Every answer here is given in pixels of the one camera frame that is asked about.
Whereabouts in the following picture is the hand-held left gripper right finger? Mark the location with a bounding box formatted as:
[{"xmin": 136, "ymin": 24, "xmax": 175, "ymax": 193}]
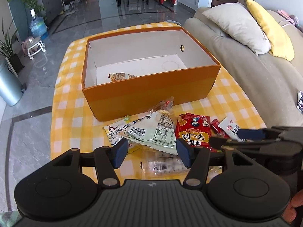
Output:
[{"xmin": 176, "ymin": 138, "xmax": 255, "ymax": 187}]

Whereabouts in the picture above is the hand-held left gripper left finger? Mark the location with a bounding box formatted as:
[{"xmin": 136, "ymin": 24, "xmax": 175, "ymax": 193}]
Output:
[{"xmin": 51, "ymin": 137, "xmax": 129, "ymax": 188}]

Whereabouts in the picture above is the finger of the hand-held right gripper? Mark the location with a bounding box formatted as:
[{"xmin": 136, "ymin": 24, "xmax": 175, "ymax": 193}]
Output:
[
  {"xmin": 238, "ymin": 127, "xmax": 294, "ymax": 142},
  {"xmin": 210, "ymin": 136, "xmax": 280, "ymax": 150}
]

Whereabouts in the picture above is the white red-logo snack packet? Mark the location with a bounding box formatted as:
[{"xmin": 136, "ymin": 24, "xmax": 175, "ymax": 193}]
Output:
[{"xmin": 218, "ymin": 117, "xmax": 244, "ymax": 142}]

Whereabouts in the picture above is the clear white-ball snack packet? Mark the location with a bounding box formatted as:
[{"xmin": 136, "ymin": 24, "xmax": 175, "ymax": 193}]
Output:
[{"xmin": 141, "ymin": 147, "xmax": 190, "ymax": 178}]

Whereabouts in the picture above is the orange cardboard box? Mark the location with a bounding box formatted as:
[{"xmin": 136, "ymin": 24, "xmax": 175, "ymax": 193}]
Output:
[{"xmin": 82, "ymin": 26, "xmax": 222, "ymax": 123}]

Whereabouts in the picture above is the person's right hand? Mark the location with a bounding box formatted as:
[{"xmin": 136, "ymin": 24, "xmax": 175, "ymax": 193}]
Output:
[{"xmin": 283, "ymin": 190, "xmax": 303, "ymax": 224}]

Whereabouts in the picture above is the yellow snack packet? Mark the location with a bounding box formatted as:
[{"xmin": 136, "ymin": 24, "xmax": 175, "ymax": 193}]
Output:
[{"xmin": 127, "ymin": 142, "xmax": 145, "ymax": 155}]

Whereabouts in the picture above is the small red snack packet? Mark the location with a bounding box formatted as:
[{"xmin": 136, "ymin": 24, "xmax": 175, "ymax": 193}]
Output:
[{"xmin": 209, "ymin": 119, "xmax": 230, "ymax": 139}]

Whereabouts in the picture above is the white cartoon snack packet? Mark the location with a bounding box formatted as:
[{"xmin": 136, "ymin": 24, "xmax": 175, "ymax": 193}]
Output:
[{"xmin": 103, "ymin": 122, "xmax": 133, "ymax": 147}]

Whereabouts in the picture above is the pale green snack packet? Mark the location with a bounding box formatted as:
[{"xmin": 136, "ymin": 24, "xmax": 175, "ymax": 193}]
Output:
[{"xmin": 118, "ymin": 112, "xmax": 178, "ymax": 150}]

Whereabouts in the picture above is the clear candy wrapper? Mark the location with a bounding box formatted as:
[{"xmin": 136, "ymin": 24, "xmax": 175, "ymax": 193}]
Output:
[{"xmin": 148, "ymin": 96, "xmax": 174, "ymax": 114}]

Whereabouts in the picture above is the black white remote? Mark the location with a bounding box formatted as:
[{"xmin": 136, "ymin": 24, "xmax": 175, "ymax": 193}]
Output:
[{"xmin": 297, "ymin": 90, "xmax": 303, "ymax": 113}]

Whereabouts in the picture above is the beige sofa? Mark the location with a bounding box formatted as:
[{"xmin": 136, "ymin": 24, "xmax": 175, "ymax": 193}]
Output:
[{"xmin": 183, "ymin": 6, "xmax": 303, "ymax": 133}]

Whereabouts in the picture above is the yellow checkered tablecloth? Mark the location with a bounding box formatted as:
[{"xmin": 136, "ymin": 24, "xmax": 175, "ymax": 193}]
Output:
[{"xmin": 51, "ymin": 21, "xmax": 267, "ymax": 187}]

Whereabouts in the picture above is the brown snack packet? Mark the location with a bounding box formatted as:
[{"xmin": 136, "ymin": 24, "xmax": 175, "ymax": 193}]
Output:
[{"xmin": 108, "ymin": 72, "xmax": 138, "ymax": 83}]

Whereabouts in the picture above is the yellow pillow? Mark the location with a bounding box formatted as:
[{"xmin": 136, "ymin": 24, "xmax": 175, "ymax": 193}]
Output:
[{"xmin": 245, "ymin": 0, "xmax": 295, "ymax": 61}]

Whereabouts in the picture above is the grey pillow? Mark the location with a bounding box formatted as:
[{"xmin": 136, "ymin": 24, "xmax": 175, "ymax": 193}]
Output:
[{"xmin": 202, "ymin": 5, "xmax": 271, "ymax": 56}]

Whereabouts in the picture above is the pink flat box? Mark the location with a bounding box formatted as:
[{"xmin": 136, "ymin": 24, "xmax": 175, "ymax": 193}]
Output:
[{"xmin": 277, "ymin": 9, "xmax": 291, "ymax": 20}]

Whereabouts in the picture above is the green patterned cloth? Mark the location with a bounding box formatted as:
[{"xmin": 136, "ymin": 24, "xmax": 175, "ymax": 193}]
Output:
[{"xmin": 0, "ymin": 210, "xmax": 23, "ymax": 227}]

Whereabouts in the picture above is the grey metal trash bin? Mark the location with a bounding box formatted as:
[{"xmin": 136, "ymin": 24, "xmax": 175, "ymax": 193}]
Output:
[{"xmin": 0, "ymin": 58, "xmax": 24, "ymax": 107}]

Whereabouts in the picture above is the long-leaf plant in black pot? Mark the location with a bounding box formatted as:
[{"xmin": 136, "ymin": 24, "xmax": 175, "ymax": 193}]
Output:
[{"xmin": 0, "ymin": 19, "xmax": 25, "ymax": 76}]

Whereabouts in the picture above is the small white stool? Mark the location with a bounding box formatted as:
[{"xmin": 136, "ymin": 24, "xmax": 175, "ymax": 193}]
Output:
[{"xmin": 22, "ymin": 37, "xmax": 46, "ymax": 60}]

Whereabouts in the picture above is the blue water bottle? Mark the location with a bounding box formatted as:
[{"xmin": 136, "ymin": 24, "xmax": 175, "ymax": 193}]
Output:
[{"xmin": 29, "ymin": 9, "xmax": 49, "ymax": 38}]

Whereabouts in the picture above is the grey cabinet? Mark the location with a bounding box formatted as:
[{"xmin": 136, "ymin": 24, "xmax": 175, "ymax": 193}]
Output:
[{"xmin": 38, "ymin": 0, "xmax": 64, "ymax": 26}]

